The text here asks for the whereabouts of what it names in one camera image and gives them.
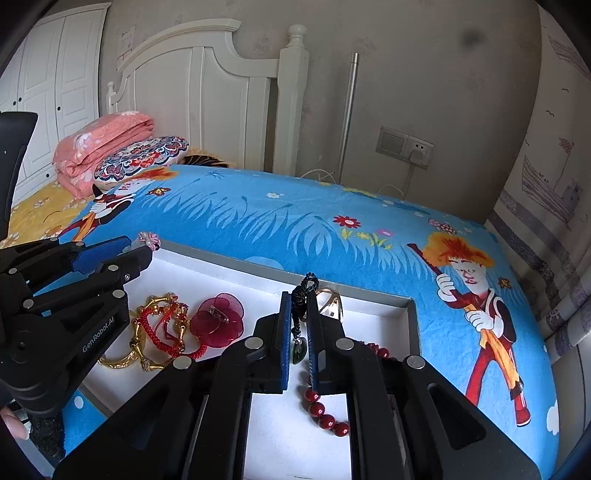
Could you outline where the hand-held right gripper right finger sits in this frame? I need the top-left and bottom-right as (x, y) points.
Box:
(305, 291), (541, 480)

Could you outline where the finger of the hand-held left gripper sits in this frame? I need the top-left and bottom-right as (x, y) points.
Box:
(14, 248), (154, 317)
(14, 235), (134, 283)

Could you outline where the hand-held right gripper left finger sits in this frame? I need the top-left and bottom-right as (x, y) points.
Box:
(53, 291), (296, 480)

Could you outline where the green pendant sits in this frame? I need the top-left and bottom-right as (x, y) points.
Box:
(291, 272), (320, 365)

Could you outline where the gold clip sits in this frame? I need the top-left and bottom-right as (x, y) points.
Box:
(316, 287), (345, 319)

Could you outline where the gold beaded bracelet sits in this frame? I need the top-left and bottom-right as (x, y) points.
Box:
(131, 293), (190, 372)

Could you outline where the shallow white cardboard box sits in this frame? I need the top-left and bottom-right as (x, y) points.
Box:
(76, 237), (421, 480)

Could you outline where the gold bangle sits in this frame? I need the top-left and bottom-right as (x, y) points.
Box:
(97, 342), (144, 370)

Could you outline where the red flower brooch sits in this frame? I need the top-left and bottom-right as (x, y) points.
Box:
(189, 293), (245, 349)

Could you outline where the red braided cord bracelet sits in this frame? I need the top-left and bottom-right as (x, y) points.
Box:
(134, 302), (211, 361)

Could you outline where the person's left hand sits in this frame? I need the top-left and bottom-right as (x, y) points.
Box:
(0, 411), (31, 439)

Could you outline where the yellow floral bedsheet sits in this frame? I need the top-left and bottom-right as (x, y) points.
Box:
(0, 178), (100, 252)

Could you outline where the patterned round pillow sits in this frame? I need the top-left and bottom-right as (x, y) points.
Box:
(95, 135), (190, 188)

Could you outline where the folded pink quilt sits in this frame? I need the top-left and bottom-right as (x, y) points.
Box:
(52, 110), (155, 199)

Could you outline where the blue printed blanket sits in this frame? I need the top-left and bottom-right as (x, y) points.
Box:
(60, 164), (561, 476)

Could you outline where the dark patterned cushion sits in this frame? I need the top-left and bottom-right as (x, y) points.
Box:
(185, 148), (238, 169)

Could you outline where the white wooden headboard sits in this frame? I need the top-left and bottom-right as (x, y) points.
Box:
(106, 18), (309, 176)

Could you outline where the white wardrobe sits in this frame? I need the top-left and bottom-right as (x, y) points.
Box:
(0, 4), (112, 204)

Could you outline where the metal pole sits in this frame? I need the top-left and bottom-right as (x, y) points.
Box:
(337, 52), (360, 185)

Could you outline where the printed ship curtain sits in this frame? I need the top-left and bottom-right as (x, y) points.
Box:
(485, 2), (591, 361)

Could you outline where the red bead bracelet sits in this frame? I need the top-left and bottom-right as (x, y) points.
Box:
(302, 342), (393, 437)

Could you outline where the white cable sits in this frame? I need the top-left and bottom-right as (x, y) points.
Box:
(298, 164), (416, 199)

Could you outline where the wall switch socket panel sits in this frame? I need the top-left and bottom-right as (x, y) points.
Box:
(375, 126), (435, 169)

